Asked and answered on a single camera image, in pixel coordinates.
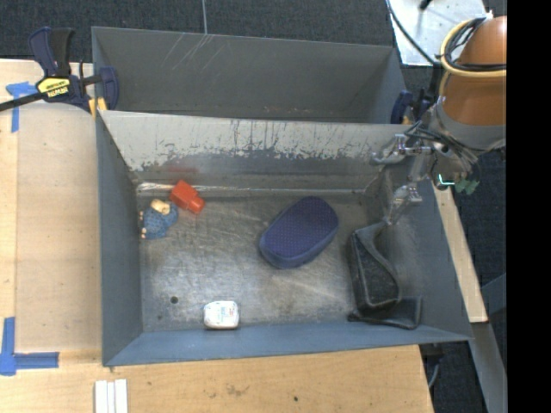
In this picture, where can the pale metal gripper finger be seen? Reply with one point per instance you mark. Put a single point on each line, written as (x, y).
(398, 149)
(404, 196)

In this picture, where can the dark grey cloth pouch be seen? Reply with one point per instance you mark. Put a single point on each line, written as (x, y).
(374, 278)

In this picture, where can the dark blue oval case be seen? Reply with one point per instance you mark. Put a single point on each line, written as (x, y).
(299, 232)

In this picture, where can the grey metal bin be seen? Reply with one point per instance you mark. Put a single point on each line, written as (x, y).
(241, 273)

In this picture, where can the red toy block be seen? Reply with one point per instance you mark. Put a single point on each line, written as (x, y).
(185, 196)

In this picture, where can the white small packet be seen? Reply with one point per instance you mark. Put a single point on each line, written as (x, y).
(221, 315)

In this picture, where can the blue toy figure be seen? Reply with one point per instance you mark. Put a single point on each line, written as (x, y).
(159, 222)

